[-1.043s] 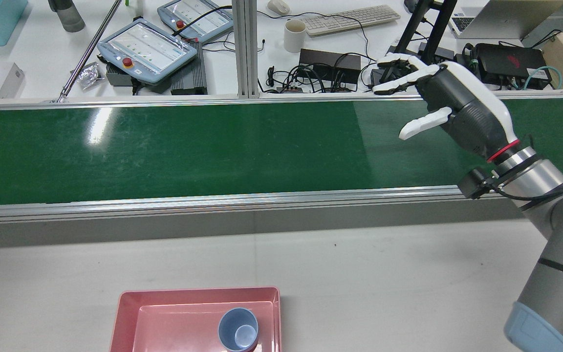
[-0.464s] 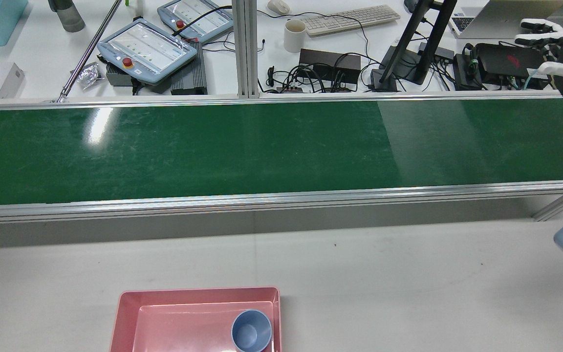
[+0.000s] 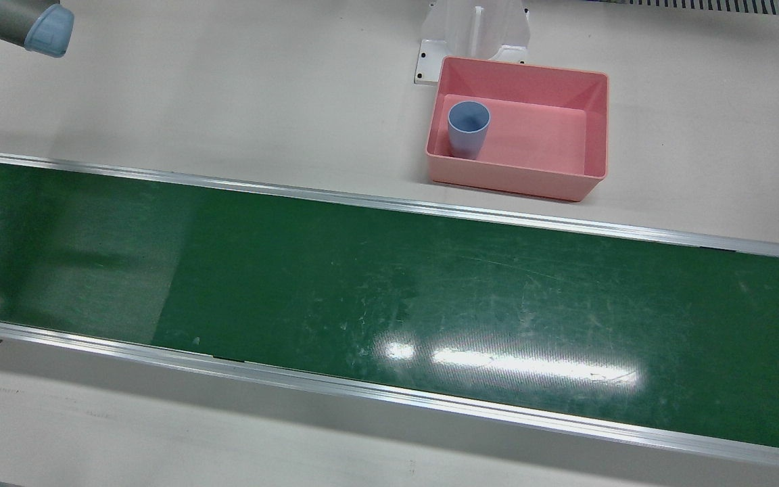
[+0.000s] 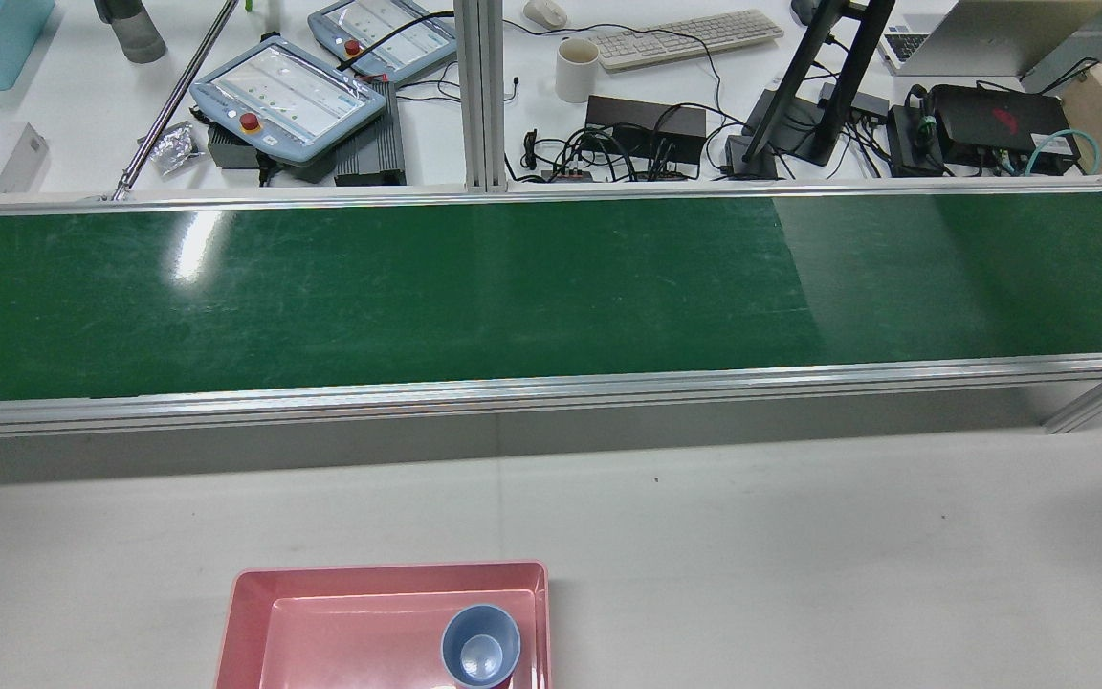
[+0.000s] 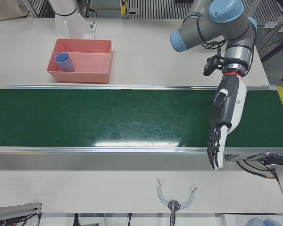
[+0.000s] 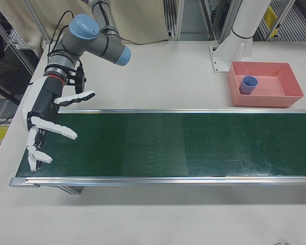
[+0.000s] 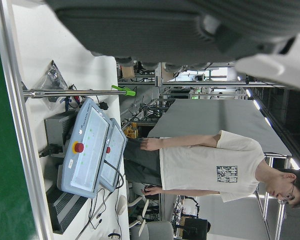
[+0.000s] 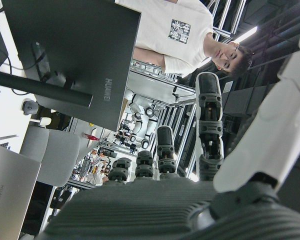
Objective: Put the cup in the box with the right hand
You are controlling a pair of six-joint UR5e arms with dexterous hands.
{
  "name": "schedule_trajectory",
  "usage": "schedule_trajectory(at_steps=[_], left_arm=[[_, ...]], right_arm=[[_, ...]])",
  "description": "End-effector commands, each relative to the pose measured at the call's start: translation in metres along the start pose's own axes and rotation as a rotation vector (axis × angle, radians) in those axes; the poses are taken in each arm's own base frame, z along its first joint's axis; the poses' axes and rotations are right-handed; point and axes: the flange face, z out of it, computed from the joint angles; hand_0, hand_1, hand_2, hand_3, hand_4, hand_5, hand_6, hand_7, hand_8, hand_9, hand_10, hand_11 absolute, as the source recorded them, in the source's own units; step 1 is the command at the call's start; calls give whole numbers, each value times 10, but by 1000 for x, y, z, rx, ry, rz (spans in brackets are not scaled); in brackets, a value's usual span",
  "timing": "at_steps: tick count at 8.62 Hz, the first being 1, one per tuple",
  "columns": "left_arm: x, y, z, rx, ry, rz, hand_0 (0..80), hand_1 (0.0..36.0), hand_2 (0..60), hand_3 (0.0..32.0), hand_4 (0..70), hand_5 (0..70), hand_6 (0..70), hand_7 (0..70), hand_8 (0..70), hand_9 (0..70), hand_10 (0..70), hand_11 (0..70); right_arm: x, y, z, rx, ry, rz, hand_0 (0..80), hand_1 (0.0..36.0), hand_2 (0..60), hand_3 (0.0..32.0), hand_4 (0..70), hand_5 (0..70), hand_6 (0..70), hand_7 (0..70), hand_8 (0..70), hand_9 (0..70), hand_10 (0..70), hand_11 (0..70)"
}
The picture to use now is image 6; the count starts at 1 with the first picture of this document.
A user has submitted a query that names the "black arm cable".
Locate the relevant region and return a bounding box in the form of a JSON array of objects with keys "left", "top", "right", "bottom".
[{"left": 47, "top": 0, "right": 113, "bottom": 67}]

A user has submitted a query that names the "pink plastic box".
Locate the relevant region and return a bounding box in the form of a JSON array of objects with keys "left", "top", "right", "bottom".
[{"left": 227, "top": 61, "right": 304, "bottom": 108}]

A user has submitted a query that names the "yellow black post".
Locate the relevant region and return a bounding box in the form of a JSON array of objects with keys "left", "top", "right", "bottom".
[{"left": 264, "top": 6, "right": 281, "bottom": 39}]

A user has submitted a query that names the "beige curtain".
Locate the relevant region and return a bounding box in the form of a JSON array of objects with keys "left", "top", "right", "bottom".
[{"left": 0, "top": 0, "right": 168, "bottom": 61}]

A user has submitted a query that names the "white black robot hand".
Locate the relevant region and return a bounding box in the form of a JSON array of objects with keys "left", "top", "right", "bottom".
[{"left": 22, "top": 75, "right": 96, "bottom": 172}]

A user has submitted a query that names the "grey metal shelf rack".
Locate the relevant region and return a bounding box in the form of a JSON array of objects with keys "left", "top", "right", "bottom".
[{"left": 0, "top": 0, "right": 53, "bottom": 103}]

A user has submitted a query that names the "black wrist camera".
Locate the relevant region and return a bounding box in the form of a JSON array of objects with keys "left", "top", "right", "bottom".
[{"left": 65, "top": 61, "right": 87, "bottom": 95}]

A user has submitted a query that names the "white column with bracket base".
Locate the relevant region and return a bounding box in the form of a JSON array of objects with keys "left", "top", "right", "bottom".
[{"left": 209, "top": 0, "right": 277, "bottom": 74}]

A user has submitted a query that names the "pale blue plastic cup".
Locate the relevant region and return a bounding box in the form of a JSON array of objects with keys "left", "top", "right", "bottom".
[{"left": 239, "top": 76, "right": 259, "bottom": 95}]

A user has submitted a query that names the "green belt conveyor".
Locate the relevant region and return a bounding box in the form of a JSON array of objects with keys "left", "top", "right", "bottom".
[{"left": 9, "top": 108, "right": 306, "bottom": 196}]

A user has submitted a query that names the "aluminium profile frame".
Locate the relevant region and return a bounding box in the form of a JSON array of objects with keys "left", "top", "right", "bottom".
[{"left": 163, "top": 0, "right": 235, "bottom": 41}]

